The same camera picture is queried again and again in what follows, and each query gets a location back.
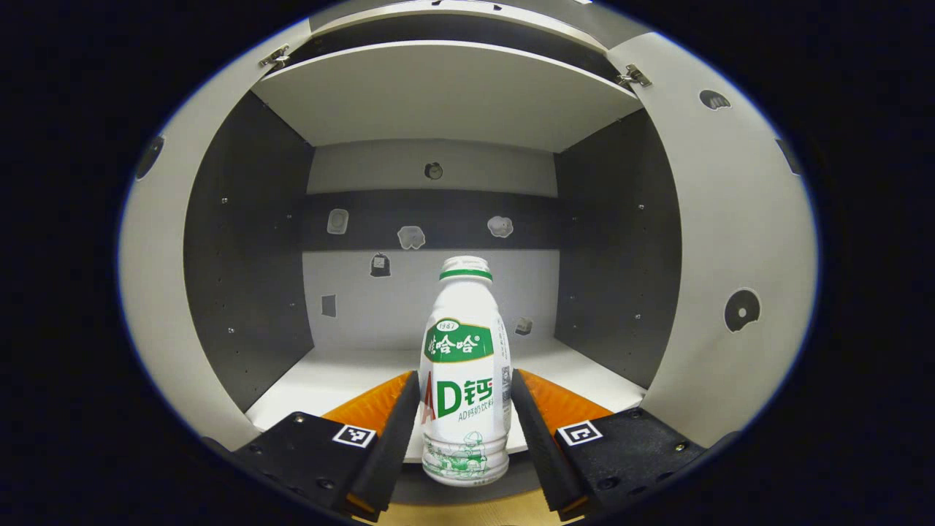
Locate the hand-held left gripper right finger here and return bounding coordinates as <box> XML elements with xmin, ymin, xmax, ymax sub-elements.
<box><xmin>510</xmin><ymin>369</ymin><xmax>708</xmax><ymax>521</ymax></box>

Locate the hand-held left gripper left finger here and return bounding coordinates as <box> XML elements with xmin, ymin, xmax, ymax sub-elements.
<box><xmin>232</xmin><ymin>370</ymin><xmax>422</xmax><ymax>521</ymax></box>

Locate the white green label drink bottle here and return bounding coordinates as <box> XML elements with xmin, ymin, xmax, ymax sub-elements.
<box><xmin>419</xmin><ymin>256</ymin><xmax>512</xmax><ymax>487</ymax></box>

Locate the white cabinet shelf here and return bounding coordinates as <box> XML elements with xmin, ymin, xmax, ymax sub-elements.
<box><xmin>251</xmin><ymin>40</ymin><xmax>644</xmax><ymax>154</ymax></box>
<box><xmin>245</xmin><ymin>347</ymin><xmax>647</xmax><ymax>465</ymax></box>

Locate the white cabinet body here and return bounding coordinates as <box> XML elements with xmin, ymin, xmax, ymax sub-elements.
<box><xmin>183</xmin><ymin>0</ymin><xmax>684</xmax><ymax>506</ymax></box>

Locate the white cabinet flap door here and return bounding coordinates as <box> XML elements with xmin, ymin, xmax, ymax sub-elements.
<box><xmin>310</xmin><ymin>0</ymin><xmax>652</xmax><ymax>53</ymax></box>

